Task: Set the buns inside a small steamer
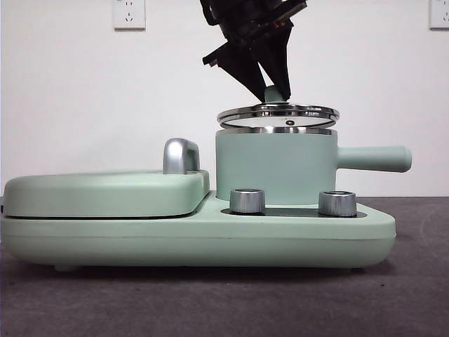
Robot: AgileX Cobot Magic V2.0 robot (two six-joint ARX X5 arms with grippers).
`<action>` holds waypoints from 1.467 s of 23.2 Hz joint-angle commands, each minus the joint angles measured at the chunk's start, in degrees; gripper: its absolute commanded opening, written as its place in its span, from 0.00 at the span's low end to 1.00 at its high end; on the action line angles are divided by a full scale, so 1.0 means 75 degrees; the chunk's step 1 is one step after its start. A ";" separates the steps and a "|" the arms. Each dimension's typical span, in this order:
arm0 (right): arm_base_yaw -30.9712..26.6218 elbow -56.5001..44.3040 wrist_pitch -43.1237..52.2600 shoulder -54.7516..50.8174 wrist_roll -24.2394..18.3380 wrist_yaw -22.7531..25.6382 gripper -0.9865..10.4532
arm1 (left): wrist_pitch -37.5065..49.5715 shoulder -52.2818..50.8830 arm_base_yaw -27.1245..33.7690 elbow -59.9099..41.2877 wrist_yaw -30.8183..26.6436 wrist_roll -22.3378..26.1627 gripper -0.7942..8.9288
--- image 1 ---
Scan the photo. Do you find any white wall socket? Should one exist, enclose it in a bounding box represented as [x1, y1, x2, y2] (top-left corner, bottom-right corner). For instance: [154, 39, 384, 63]
[112, 0, 147, 30]
[429, 0, 449, 30]

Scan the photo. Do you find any silver control knob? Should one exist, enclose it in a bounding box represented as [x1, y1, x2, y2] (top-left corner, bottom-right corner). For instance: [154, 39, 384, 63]
[229, 188, 267, 214]
[318, 190, 358, 216]

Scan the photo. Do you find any green breakfast machine base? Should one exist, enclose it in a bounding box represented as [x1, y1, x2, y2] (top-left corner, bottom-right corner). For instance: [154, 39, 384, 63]
[0, 201, 398, 273]

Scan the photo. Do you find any green pot with handle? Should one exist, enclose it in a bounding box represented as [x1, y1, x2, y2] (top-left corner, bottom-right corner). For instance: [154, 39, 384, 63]
[214, 126, 413, 207]

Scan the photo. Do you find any glass pot lid green knob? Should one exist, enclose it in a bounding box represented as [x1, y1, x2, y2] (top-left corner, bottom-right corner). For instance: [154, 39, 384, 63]
[216, 86, 341, 136]

